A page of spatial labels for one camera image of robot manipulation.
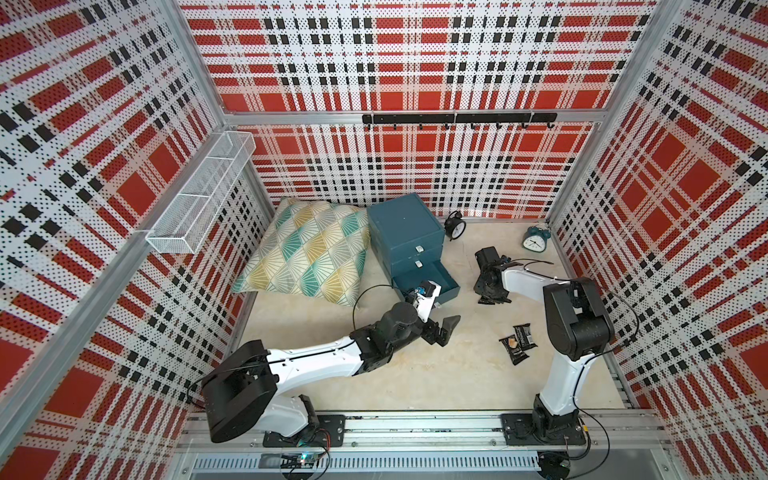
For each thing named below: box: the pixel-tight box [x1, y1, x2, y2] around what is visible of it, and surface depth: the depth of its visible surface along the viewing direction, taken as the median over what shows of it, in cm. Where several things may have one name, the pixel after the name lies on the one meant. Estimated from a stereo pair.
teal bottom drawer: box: [391, 259, 461, 304], surface depth 96 cm
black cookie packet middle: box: [498, 334, 530, 366], surface depth 88 cm
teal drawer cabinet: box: [367, 192, 461, 305], surface depth 94 cm
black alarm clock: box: [444, 210, 467, 241], surface depth 113 cm
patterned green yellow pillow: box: [231, 198, 370, 307], surface depth 94 cm
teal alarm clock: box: [522, 225, 551, 253], surface depth 110 cm
